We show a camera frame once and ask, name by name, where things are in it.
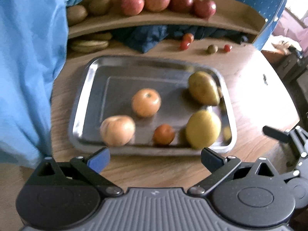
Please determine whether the small orange tangerine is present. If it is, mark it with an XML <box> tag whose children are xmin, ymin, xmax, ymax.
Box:
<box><xmin>152</xmin><ymin>124</ymin><xmax>175</xmax><ymax>145</ymax></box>

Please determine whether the orange persimmon fruit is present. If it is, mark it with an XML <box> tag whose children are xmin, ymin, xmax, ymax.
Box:
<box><xmin>131</xmin><ymin>88</ymin><xmax>161</xmax><ymax>118</ymax></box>

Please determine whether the red cherry tomato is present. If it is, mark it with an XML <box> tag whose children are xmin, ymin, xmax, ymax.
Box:
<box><xmin>223</xmin><ymin>44</ymin><xmax>233</xmax><ymax>53</ymax></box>
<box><xmin>182</xmin><ymin>33</ymin><xmax>194</xmax><ymax>43</ymax></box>
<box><xmin>180</xmin><ymin>40</ymin><xmax>191</xmax><ymax>51</ymax></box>

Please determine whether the pale orange round fruit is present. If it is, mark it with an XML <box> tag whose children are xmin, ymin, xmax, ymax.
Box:
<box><xmin>100</xmin><ymin>115</ymin><xmax>136</xmax><ymax>147</ymax></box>

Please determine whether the stainless steel tray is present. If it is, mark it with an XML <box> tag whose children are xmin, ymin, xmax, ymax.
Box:
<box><xmin>68</xmin><ymin>55</ymin><xmax>237</xmax><ymax>157</ymax></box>

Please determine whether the banana bunch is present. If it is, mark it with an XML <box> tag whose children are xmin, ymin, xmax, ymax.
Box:
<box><xmin>70</xmin><ymin>32</ymin><xmax>112</xmax><ymax>54</ymax></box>

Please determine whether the dark blue cloth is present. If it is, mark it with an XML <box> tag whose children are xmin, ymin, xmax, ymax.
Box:
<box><xmin>111</xmin><ymin>24</ymin><xmax>249</xmax><ymax>53</ymax></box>

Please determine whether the curved wooden shelf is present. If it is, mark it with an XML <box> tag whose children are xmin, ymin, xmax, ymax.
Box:
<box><xmin>68</xmin><ymin>0</ymin><xmax>266</xmax><ymax>42</ymax></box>

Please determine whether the red apple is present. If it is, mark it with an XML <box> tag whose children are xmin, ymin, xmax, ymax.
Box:
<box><xmin>121</xmin><ymin>0</ymin><xmax>145</xmax><ymax>16</ymax></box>
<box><xmin>193</xmin><ymin>0</ymin><xmax>217</xmax><ymax>19</ymax></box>
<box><xmin>145</xmin><ymin>0</ymin><xmax>171</xmax><ymax>13</ymax></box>
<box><xmin>169</xmin><ymin>0</ymin><xmax>194</xmax><ymax>14</ymax></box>

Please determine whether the brown kiwi left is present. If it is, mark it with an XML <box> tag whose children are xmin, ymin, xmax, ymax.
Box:
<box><xmin>66</xmin><ymin>5</ymin><xmax>88</xmax><ymax>27</ymax></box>

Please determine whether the brown kiwi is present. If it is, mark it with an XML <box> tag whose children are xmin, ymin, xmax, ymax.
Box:
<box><xmin>66</xmin><ymin>5</ymin><xmax>88</xmax><ymax>27</ymax></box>
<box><xmin>88</xmin><ymin>0</ymin><xmax>112</xmax><ymax>16</ymax></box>

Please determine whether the brown kiwi right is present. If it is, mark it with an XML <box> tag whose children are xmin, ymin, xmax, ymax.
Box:
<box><xmin>88</xmin><ymin>0</ymin><xmax>112</xmax><ymax>16</ymax></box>

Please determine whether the blue striped garment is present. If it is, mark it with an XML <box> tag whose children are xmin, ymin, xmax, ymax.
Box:
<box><xmin>1</xmin><ymin>0</ymin><xmax>68</xmax><ymax>168</ymax></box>

